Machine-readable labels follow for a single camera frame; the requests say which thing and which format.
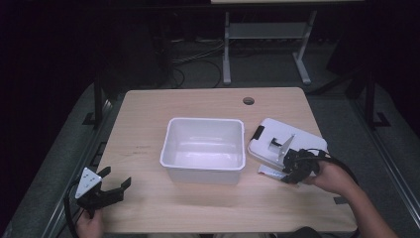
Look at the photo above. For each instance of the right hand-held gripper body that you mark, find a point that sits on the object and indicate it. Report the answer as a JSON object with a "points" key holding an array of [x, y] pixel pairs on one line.
{"points": [[303, 165]]}

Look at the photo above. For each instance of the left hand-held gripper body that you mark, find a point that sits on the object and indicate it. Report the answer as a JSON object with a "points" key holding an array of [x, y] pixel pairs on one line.
{"points": [[88, 183]]}

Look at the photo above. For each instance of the white red tube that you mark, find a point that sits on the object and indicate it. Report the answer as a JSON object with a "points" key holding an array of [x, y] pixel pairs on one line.
{"points": [[268, 171]]}

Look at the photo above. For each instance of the white plastic storage box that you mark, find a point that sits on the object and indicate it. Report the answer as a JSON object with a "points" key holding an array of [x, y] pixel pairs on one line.
{"points": [[203, 155]]}

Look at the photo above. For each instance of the person's right hand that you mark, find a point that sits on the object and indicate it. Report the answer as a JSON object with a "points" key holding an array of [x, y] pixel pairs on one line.
{"points": [[332, 180]]}

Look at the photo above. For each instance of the person's left hand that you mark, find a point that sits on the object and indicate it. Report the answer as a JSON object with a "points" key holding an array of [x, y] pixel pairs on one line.
{"points": [[89, 226]]}

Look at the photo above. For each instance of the black tape piece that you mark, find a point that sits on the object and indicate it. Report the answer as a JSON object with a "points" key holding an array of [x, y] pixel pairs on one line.
{"points": [[340, 200]]}

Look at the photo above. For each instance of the person's dark clothing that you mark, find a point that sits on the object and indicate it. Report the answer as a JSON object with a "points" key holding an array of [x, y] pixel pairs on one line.
{"points": [[305, 232]]}

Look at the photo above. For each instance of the black rail bracket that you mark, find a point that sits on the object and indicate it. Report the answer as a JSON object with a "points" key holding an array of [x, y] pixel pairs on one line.
{"points": [[98, 154]]}

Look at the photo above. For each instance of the aluminium floor rail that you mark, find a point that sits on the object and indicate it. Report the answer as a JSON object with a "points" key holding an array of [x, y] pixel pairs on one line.
{"points": [[389, 165], [66, 185]]}

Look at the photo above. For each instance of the black metal post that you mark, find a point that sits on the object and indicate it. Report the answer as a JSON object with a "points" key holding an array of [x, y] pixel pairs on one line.
{"points": [[98, 99], [369, 99]]}

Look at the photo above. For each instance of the grey metal frame desk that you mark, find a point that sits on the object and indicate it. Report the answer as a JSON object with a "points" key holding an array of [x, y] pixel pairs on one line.
{"points": [[264, 30]]}

